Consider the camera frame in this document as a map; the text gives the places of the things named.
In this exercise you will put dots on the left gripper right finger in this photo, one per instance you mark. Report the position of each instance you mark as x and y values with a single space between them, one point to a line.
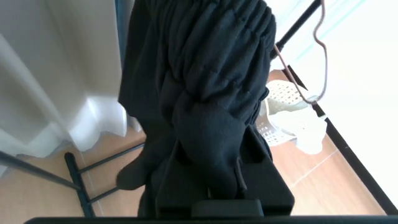
267 183

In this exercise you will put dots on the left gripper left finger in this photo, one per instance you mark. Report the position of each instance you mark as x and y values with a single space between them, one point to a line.
174 186

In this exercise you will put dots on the black shorts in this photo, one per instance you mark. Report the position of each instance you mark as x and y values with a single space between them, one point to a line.
202 77

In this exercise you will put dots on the white laundry basket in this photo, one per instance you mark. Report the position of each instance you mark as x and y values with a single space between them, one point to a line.
283 91

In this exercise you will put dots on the black clothes rack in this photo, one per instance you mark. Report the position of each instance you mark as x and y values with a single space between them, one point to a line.
77 177

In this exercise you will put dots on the pink clothes hanger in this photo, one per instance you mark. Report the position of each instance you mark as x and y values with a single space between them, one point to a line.
325 62

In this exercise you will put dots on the window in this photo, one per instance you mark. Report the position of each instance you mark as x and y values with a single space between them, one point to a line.
121 25

